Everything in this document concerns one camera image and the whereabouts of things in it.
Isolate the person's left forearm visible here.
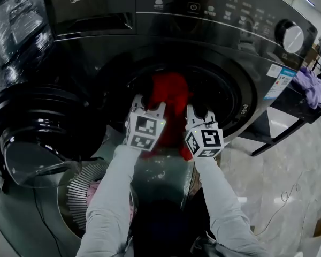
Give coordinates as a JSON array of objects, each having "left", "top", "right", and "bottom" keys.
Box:
[{"left": 76, "top": 144, "right": 143, "bottom": 257}]

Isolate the black front-load washing machine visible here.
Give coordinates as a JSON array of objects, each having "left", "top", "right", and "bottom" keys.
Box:
[{"left": 0, "top": 0, "right": 319, "bottom": 211}]

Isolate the person's dark clothing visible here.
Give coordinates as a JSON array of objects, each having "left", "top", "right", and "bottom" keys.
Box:
[{"left": 130, "top": 199, "right": 217, "bottom": 257}]

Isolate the thin black cable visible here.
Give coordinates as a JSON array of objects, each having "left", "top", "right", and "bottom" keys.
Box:
[{"left": 32, "top": 186, "right": 80, "bottom": 257}]

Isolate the person's right forearm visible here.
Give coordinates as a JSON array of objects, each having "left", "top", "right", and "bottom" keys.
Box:
[{"left": 193, "top": 154, "right": 270, "bottom": 257}]

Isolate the thin white cable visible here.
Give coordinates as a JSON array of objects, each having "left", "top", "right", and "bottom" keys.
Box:
[{"left": 254, "top": 167, "right": 321, "bottom": 237}]

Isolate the pink clothes garment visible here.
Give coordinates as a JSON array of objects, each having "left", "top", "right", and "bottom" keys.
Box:
[{"left": 86, "top": 183, "right": 100, "bottom": 206}]

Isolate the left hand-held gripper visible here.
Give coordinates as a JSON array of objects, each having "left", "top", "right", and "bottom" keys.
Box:
[{"left": 124, "top": 94, "right": 167, "bottom": 152}]

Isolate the black side table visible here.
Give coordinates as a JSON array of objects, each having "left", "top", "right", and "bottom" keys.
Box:
[{"left": 251, "top": 79, "right": 321, "bottom": 157}]

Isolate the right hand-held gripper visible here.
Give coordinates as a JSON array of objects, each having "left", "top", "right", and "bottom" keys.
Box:
[{"left": 184, "top": 104, "right": 225, "bottom": 160}]

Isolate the purple cloth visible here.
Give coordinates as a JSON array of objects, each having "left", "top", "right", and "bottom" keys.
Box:
[{"left": 293, "top": 66, "right": 321, "bottom": 110}]

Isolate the white slatted laundry basket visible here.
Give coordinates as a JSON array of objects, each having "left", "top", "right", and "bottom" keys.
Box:
[{"left": 56, "top": 159, "right": 136, "bottom": 234}]

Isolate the plastic-wrapped black appliance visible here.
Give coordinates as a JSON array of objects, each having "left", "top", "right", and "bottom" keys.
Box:
[{"left": 0, "top": 0, "right": 56, "bottom": 90}]

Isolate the red clothes garment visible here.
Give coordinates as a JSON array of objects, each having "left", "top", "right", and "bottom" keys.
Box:
[{"left": 137, "top": 72, "right": 195, "bottom": 162}]

